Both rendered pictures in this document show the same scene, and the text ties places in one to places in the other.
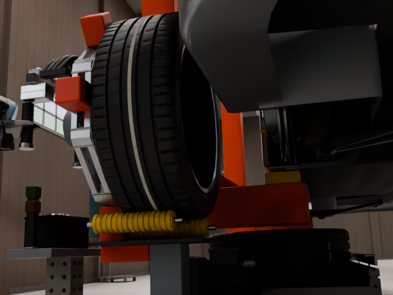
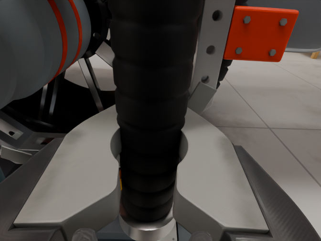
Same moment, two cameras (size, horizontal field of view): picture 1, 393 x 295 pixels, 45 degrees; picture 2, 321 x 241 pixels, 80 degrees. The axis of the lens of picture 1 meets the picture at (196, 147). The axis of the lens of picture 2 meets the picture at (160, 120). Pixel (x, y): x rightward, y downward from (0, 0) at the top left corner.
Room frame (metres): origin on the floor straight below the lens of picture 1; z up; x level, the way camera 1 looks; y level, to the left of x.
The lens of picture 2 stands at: (1.46, 0.61, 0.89)
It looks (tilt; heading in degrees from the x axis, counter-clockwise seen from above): 32 degrees down; 254
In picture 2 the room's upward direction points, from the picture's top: 4 degrees clockwise
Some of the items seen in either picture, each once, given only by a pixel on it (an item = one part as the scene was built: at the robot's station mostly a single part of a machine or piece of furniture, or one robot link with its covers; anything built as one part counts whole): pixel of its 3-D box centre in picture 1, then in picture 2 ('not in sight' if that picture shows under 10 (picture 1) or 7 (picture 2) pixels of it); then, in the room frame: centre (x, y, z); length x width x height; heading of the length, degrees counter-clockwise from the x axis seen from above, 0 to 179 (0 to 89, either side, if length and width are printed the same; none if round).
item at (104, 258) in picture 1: (130, 233); not in sight; (1.54, 0.22, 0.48); 0.16 x 0.12 x 0.17; 76
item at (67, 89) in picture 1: (75, 94); (249, 32); (1.24, 0.33, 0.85); 0.09 x 0.08 x 0.07; 166
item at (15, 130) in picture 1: (18, 130); (195, 178); (1.42, 0.55, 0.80); 0.09 x 0.03 x 0.06; 69
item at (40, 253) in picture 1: (61, 253); not in sight; (1.82, 0.52, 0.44); 0.43 x 0.17 x 0.03; 166
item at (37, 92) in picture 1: (37, 93); not in sight; (1.43, 0.50, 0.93); 0.09 x 0.05 x 0.05; 76
